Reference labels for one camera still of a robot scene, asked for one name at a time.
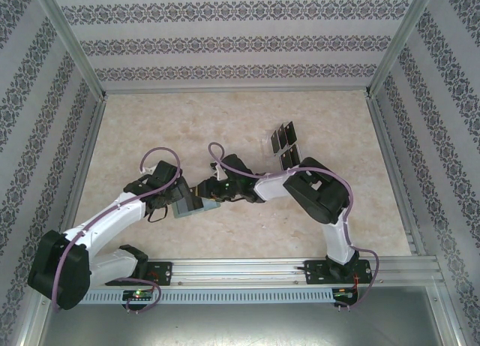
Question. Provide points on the green card holder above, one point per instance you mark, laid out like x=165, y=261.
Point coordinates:
x=183, y=211

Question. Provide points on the black slotted rack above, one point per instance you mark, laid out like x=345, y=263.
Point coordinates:
x=268, y=147

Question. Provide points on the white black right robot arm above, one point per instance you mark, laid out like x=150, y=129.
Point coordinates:
x=318, y=196

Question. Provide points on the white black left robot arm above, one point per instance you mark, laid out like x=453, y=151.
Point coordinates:
x=108, y=218

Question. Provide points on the small circuit board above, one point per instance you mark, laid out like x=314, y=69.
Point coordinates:
x=344, y=293
x=138, y=294

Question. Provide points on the grey metal panel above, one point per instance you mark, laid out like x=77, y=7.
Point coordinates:
x=240, y=325

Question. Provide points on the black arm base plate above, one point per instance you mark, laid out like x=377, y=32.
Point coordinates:
x=315, y=272
x=161, y=272

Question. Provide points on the aluminium frame rail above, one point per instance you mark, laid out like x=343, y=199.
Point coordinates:
x=85, y=166
x=395, y=173

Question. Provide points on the aluminium extrusion rail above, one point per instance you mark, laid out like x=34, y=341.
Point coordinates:
x=240, y=271

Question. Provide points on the aluminium frame post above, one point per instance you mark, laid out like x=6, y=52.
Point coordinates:
x=398, y=42
x=72, y=42

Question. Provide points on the aluminium frame bar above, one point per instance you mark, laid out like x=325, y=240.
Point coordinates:
x=446, y=308
x=32, y=331

